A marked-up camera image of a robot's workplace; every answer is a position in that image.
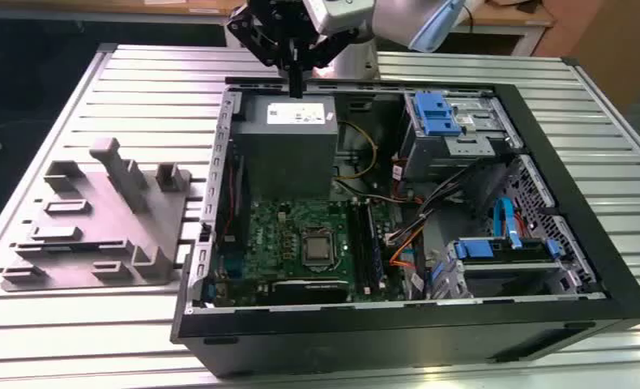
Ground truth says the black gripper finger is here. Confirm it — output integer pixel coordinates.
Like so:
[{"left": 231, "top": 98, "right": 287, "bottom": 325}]
[
  {"left": 226, "top": 6, "right": 299, "bottom": 100},
  {"left": 297, "top": 28, "right": 353, "bottom": 100}
]

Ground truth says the black RAM slot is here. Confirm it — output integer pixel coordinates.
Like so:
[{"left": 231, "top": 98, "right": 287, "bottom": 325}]
[{"left": 359, "top": 198, "right": 371, "bottom": 293}]

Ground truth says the blue disk carrier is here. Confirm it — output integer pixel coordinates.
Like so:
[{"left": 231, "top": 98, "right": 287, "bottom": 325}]
[{"left": 415, "top": 92, "right": 466, "bottom": 137}]

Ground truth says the grey power supply unit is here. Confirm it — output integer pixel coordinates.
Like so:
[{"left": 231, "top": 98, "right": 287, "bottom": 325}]
[{"left": 231, "top": 95, "right": 339, "bottom": 202}]

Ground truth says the grey metal drive cage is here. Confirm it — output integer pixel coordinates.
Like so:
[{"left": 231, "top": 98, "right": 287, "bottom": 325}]
[{"left": 398, "top": 91, "right": 523, "bottom": 183}]

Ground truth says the wooden desk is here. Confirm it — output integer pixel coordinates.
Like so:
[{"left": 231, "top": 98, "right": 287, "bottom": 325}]
[{"left": 0, "top": 0, "right": 558, "bottom": 58}]

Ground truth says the green motherboard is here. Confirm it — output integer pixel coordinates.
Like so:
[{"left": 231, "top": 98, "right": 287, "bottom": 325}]
[{"left": 211, "top": 198, "right": 409, "bottom": 305}]

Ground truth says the silver CPU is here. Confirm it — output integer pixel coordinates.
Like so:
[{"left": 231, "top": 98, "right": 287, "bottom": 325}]
[{"left": 303, "top": 237, "right": 335, "bottom": 261}]

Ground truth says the grey parts rack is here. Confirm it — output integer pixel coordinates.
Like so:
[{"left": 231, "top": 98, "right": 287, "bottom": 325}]
[{"left": 0, "top": 136, "right": 195, "bottom": 293}]

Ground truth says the wooden cabinet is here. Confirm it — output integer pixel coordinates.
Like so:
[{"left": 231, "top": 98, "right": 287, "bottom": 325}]
[{"left": 535, "top": 0, "right": 640, "bottom": 110}]

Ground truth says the CPU socket metal cover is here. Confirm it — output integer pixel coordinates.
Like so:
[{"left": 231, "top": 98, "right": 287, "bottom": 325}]
[{"left": 297, "top": 225, "right": 341, "bottom": 271}]

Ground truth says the hard disk in blue carrier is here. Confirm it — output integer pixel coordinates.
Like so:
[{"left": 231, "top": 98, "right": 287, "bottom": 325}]
[{"left": 453, "top": 237, "right": 563, "bottom": 268}]

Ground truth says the black graphics card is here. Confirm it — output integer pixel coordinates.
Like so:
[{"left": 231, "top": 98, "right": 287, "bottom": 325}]
[{"left": 270, "top": 278, "right": 350, "bottom": 306}]

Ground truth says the grey metal disk bay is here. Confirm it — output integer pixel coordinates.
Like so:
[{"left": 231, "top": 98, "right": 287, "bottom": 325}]
[{"left": 426, "top": 237, "right": 590, "bottom": 301}]

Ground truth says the black PC case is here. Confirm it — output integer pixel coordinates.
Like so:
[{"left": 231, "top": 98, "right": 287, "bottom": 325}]
[{"left": 169, "top": 76, "right": 640, "bottom": 380}]

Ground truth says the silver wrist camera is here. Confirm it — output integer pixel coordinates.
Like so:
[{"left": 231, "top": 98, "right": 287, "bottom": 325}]
[{"left": 302, "top": 0, "right": 377, "bottom": 41}]

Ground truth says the yellow wire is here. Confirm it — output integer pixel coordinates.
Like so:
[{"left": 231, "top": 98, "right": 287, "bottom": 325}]
[{"left": 335, "top": 120, "right": 381, "bottom": 180}]

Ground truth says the black cable bundle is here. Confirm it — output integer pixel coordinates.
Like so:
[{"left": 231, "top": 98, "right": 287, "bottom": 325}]
[{"left": 385, "top": 160, "right": 495, "bottom": 244}]

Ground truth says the orange wire bundle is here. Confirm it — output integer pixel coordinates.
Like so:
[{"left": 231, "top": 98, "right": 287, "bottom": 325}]
[{"left": 389, "top": 237, "right": 426, "bottom": 267}]

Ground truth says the blue SATA wire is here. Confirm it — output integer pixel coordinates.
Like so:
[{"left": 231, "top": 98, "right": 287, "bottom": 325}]
[{"left": 493, "top": 197, "right": 525, "bottom": 249}]

